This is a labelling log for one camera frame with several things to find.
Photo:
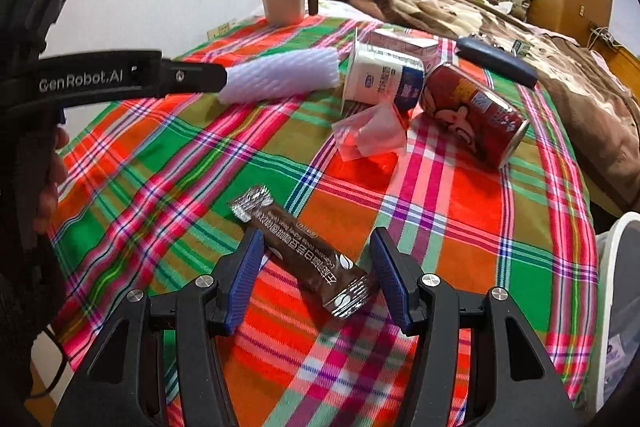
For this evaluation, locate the white trash bin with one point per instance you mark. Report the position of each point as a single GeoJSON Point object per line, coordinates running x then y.
{"type": "Point", "coordinates": [602, 267]}

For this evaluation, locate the dark blue glasses case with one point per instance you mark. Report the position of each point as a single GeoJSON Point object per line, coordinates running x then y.
{"type": "Point", "coordinates": [495, 59]}

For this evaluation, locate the small printed paper carton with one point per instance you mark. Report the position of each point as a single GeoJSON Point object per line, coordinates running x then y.
{"type": "Point", "coordinates": [400, 41]}

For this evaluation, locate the white foam fruit net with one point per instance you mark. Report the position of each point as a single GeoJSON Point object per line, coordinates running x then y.
{"type": "Point", "coordinates": [285, 74]}

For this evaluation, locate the power strip with chargers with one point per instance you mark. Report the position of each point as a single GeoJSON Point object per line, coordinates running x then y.
{"type": "Point", "coordinates": [602, 34]}

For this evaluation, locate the white bed sheet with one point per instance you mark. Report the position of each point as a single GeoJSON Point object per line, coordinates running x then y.
{"type": "Point", "coordinates": [345, 12]}

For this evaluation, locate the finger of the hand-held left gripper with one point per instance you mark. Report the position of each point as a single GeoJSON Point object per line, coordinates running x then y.
{"type": "Point", "coordinates": [195, 76]}

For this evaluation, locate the white yogurt cup blue label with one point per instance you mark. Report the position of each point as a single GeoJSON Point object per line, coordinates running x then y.
{"type": "Point", "coordinates": [372, 77]}

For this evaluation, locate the brown fleece blanket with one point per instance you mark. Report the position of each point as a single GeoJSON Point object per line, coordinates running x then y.
{"type": "Point", "coordinates": [550, 72]}

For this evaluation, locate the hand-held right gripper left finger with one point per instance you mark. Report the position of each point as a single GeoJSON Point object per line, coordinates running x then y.
{"type": "Point", "coordinates": [245, 277]}

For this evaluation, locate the brown foil sachet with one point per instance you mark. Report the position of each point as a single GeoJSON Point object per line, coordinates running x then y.
{"type": "Point", "coordinates": [310, 247]}

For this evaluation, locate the wooden bed headboard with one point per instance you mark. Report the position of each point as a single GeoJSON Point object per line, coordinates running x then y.
{"type": "Point", "coordinates": [627, 59]}

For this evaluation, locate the person's left hand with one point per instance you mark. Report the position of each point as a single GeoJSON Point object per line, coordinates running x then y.
{"type": "Point", "coordinates": [52, 177]}

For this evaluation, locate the red can cartoon print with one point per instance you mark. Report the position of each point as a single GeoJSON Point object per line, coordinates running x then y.
{"type": "Point", "coordinates": [470, 112]}

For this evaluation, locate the wall power socket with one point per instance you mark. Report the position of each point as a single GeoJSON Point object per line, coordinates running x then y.
{"type": "Point", "coordinates": [220, 29]}

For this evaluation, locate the translucent bin liner bag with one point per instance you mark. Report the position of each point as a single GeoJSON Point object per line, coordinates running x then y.
{"type": "Point", "coordinates": [625, 297]}

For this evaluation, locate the small green box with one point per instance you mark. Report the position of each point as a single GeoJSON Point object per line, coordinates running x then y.
{"type": "Point", "coordinates": [522, 46]}

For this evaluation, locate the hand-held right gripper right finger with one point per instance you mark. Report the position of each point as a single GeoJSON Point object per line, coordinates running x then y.
{"type": "Point", "coordinates": [390, 277]}

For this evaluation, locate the plaid tablecloth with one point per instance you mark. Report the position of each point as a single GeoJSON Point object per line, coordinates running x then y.
{"type": "Point", "coordinates": [150, 167]}

